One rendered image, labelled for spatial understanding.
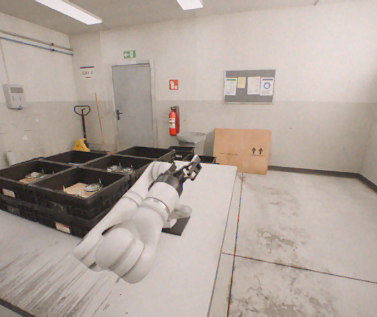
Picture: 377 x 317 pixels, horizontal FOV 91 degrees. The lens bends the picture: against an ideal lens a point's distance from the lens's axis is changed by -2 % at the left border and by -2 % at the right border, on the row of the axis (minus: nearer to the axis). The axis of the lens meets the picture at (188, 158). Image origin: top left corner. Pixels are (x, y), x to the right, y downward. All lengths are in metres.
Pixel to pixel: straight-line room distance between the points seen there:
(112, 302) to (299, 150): 3.79
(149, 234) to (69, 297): 0.49
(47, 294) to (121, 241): 0.56
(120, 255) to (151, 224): 0.08
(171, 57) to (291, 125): 2.62
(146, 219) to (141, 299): 0.41
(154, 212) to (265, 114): 3.60
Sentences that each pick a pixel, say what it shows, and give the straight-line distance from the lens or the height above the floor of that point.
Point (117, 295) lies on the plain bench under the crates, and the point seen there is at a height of 0.70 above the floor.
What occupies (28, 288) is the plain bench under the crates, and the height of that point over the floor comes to 0.70.
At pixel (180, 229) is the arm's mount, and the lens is 1.01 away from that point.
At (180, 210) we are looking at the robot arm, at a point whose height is 1.06.
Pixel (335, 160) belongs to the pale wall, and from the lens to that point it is 4.33.
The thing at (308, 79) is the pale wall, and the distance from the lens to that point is 4.02.
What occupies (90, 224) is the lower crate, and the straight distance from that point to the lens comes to 0.97.
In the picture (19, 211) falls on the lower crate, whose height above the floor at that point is 0.74.
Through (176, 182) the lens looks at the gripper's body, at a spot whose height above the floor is 1.12.
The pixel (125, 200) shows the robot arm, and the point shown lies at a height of 0.97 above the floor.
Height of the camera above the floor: 1.32
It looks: 17 degrees down
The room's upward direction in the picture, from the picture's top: straight up
